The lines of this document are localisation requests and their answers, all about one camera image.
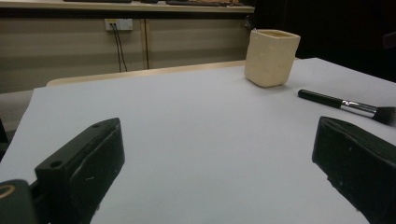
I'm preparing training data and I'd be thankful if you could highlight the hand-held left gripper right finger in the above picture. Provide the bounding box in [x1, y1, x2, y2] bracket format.
[311, 116, 396, 224]

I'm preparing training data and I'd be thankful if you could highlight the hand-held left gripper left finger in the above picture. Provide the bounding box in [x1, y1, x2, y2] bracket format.
[35, 117, 126, 224]

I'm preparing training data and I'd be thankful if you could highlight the thick black makeup brush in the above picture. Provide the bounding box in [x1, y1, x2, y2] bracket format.
[297, 89, 396, 127]

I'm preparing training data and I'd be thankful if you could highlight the cream square cup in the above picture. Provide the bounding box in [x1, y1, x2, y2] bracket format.
[244, 29, 302, 89]

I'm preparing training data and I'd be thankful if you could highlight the wooden table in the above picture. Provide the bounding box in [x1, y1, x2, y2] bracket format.
[46, 59, 250, 88]

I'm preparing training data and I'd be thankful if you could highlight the black curtain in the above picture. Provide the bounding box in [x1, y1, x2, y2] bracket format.
[253, 0, 396, 83]

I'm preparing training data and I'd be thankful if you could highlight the black wall cable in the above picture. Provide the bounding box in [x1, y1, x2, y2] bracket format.
[113, 23, 129, 73]
[110, 23, 122, 73]

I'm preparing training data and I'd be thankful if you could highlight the white wall outlet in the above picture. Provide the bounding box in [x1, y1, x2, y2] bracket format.
[104, 18, 134, 32]

